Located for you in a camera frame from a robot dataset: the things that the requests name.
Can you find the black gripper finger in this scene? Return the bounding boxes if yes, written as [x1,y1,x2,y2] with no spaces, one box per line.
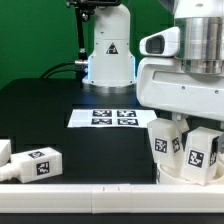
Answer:
[212,133,224,154]

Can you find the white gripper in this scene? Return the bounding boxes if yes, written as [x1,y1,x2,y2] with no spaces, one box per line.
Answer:
[136,57,224,133]

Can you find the paper sheet with tags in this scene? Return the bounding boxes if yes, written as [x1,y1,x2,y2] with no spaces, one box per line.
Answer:
[68,109,157,128]

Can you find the white U-shaped obstacle fence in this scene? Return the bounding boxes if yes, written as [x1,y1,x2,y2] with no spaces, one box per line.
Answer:
[0,138,224,215]

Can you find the black cables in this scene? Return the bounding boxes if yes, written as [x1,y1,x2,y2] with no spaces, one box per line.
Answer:
[40,61,88,80]

